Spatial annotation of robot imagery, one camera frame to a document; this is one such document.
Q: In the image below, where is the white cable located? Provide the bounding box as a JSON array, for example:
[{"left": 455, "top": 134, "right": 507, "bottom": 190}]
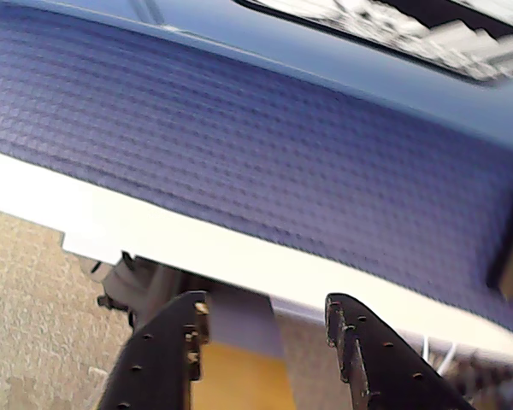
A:
[{"left": 418, "top": 336, "right": 459, "bottom": 379}]

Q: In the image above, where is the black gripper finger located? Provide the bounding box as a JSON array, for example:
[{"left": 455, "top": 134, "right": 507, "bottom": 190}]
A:
[
  {"left": 96, "top": 291, "right": 211, "bottom": 410},
  {"left": 324, "top": 292, "right": 475, "bottom": 410}
]

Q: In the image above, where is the blue textured mat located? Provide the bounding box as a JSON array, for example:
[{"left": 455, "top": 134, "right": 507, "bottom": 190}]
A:
[{"left": 0, "top": 6, "right": 513, "bottom": 338}]

